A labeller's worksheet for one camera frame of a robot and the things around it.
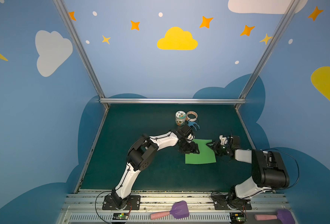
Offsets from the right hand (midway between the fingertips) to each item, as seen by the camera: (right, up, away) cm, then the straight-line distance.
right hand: (208, 144), depth 95 cm
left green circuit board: (-53, -33, -23) cm, 67 cm away
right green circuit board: (+8, -34, -23) cm, 42 cm away
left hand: (-10, -5, -5) cm, 12 cm away
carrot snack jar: (-18, +19, +9) cm, 28 cm away
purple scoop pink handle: (-22, -31, -23) cm, 44 cm away
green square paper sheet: (-1, -7, -1) cm, 7 cm away
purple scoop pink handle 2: (+32, -33, -24) cm, 52 cm away
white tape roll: (-8, +17, +17) cm, 25 cm away
